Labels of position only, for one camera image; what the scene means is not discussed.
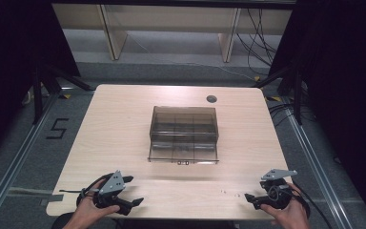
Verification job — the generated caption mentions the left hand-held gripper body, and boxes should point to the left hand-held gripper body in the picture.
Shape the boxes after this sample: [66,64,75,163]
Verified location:
[91,170,133,217]

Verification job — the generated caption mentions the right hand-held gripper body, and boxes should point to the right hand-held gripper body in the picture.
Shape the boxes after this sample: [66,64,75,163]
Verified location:
[259,168,299,211]

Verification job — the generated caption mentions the person's right hand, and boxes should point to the person's right hand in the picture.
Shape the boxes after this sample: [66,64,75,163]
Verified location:
[259,182,312,229]

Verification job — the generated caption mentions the person's left hand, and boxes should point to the person's left hand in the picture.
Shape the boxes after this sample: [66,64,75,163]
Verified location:
[63,178,121,229]

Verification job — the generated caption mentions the grey floor tape patch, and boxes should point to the grey floor tape patch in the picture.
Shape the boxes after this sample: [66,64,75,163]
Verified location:
[39,193,65,207]

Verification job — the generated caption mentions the smoky clear drawer box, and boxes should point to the smoky clear drawer box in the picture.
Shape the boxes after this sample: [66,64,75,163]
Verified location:
[148,105,220,147]

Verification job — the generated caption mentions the black metal stand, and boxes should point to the black metal stand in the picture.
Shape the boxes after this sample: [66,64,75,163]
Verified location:
[31,62,95,126]
[252,62,303,126]

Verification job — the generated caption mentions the dark curtain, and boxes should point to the dark curtain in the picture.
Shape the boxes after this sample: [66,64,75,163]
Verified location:
[267,0,366,222]
[0,0,81,165]

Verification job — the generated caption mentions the light wooden desk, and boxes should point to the light wooden desk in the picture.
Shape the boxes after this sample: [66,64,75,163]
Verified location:
[51,3,294,64]

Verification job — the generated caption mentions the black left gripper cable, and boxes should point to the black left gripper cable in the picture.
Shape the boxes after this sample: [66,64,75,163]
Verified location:
[58,172,114,208]

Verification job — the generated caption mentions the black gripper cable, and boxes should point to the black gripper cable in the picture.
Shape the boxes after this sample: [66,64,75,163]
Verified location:
[268,181,332,229]
[58,172,114,208]

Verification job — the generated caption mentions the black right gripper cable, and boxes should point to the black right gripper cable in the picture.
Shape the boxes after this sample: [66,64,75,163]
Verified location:
[268,181,332,229]

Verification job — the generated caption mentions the aluminium floor rail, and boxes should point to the aluminium floor rail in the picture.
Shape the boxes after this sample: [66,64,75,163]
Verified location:
[281,103,355,229]
[0,92,61,225]

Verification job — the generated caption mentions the black floor cables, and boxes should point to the black floor cables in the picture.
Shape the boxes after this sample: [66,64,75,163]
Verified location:
[268,102,300,128]

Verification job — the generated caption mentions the black hanging cable bundle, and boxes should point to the black hanging cable bundle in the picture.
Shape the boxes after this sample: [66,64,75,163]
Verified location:
[235,9,279,76]

